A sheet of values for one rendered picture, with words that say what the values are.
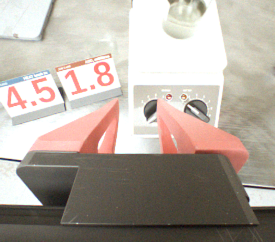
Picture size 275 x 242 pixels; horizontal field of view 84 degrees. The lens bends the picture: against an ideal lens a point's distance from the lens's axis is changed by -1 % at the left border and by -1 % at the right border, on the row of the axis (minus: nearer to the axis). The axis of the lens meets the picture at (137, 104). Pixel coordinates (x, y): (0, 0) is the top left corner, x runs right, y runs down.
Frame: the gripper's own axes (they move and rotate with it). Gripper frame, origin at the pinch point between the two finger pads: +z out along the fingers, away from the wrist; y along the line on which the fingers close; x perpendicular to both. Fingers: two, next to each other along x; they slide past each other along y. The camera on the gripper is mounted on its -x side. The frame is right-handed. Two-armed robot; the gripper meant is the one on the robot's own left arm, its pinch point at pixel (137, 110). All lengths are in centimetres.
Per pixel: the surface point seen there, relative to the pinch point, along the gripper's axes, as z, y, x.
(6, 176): 2.7, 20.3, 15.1
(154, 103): 7.3, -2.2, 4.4
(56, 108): 10.9, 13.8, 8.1
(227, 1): 30.2, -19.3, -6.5
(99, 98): 12.4, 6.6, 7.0
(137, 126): 6.3, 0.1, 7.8
